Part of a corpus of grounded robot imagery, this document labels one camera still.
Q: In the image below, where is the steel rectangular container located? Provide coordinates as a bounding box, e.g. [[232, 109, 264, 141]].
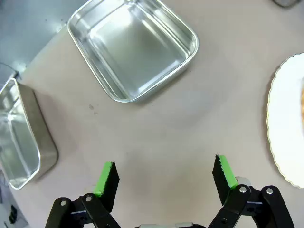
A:
[[0, 77, 59, 190], [67, 0, 199, 103]]

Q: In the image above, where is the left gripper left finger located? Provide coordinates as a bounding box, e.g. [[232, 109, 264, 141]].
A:
[[45, 161, 121, 228]]

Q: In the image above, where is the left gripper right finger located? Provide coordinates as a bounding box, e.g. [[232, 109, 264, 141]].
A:
[[208, 154, 295, 228]]

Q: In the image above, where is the white scalloped plate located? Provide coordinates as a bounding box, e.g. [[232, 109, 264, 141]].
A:
[[266, 52, 304, 190]]

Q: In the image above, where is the thin black cable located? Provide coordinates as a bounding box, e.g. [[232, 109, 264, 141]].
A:
[[0, 62, 21, 78]]

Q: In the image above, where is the golden brown croissant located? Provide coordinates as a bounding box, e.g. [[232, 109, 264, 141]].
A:
[[300, 78, 304, 133]]

